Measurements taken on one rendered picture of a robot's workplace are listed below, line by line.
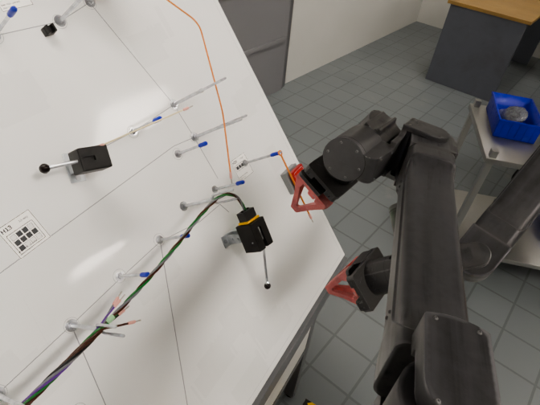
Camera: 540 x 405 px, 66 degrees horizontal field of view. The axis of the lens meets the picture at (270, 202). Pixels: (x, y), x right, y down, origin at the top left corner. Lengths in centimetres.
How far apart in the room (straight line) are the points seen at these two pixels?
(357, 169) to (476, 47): 399
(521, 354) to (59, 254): 210
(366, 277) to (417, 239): 30
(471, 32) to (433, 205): 405
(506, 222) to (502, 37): 380
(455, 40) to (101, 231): 411
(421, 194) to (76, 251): 49
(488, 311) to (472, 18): 280
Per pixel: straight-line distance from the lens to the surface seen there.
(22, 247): 67
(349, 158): 52
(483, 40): 445
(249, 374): 91
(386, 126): 58
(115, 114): 76
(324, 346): 203
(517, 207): 67
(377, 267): 67
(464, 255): 63
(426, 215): 43
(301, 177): 63
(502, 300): 256
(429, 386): 25
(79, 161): 64
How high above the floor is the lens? 172
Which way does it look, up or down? 41 degrees down
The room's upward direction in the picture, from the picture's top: 6 degrees clockwise
